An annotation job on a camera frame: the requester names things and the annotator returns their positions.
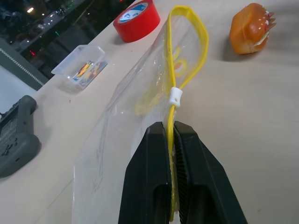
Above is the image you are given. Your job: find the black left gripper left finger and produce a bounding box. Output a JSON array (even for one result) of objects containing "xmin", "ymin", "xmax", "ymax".
[{"xmin": 118, "ymin": 122, "xmax": 175, "ymax": 224}]

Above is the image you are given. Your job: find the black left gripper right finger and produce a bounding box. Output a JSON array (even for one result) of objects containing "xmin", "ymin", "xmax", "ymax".
[{"xmin": 173, "ymin": 120, "xmax": 248, "ymax": 224}]

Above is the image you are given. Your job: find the clear yellow-zipper plastic bag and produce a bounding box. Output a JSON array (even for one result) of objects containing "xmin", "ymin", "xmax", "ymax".
[{"xmin": 72, "ymin": 6, "xmax": 209, "ymax": 224}]

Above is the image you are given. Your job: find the colourful card in container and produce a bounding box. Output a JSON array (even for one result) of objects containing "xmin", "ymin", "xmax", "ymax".
[{"xmin": 72, "ymin": 60, "xmax": 108, "ymax": 85}]

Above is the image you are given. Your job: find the clear plastic container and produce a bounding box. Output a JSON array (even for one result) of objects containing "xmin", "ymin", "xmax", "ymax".
[{"xmin": 50, "ymin": 44, "xmax": 108, "ymax": 91}]

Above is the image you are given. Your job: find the grey handheld controller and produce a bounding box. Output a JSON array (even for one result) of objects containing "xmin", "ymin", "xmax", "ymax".
[{"xmin": 0, "ymin": 95, "xmax": 41, "ymax": 179}]

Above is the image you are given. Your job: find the red tape roll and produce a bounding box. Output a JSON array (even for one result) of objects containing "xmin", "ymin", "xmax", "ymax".
[{"xmin": 113, "ymin": 0, "xmax": 161, "ymax": 43}]

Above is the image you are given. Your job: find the toy hamburger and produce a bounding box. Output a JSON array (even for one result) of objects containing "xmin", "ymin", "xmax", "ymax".
[{"xmin": 229, "ymin": 2, "xmax": 278, "ymax": 55}]

